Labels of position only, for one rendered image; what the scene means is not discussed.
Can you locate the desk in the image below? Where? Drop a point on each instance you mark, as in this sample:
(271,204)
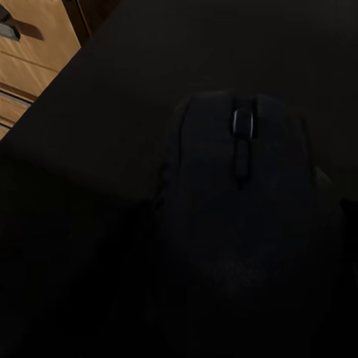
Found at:
(90,146)

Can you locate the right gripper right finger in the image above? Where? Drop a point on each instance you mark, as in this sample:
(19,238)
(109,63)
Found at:
(350,214)

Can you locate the mouse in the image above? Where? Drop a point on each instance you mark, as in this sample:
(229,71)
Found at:
(246,234)

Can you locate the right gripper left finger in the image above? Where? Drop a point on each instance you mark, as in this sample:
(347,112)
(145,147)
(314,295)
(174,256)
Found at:
(99,312)

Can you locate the cabinet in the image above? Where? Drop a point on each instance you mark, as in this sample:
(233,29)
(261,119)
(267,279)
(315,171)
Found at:
(38,38)

